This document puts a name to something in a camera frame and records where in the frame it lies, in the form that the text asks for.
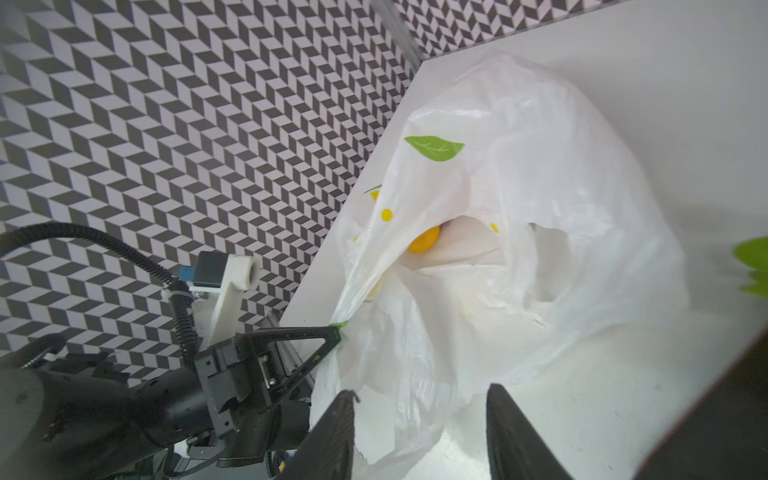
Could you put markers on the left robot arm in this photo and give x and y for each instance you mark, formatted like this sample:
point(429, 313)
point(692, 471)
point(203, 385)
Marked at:
point(79, 419)

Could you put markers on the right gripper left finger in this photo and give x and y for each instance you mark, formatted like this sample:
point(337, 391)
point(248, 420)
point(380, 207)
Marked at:
point(328, 450)

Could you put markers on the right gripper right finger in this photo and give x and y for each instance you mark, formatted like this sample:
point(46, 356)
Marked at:
point(515, 449)

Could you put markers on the yellow fake pear with leaves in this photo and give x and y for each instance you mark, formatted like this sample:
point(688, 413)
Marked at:
point(753, 254)

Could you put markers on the yellow fake lemon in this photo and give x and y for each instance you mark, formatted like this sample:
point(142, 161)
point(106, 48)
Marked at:
point(425, 241)

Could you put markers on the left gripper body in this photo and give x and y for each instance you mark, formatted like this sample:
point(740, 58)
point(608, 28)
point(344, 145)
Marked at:
point(256, 395)

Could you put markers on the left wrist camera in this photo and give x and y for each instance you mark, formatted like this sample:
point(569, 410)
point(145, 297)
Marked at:
point(217, 284)

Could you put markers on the white plastic bag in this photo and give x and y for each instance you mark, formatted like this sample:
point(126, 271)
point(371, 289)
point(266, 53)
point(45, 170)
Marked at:
point(549, 235)

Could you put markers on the black square tray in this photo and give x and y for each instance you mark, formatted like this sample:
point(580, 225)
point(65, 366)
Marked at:
point(725, 435)

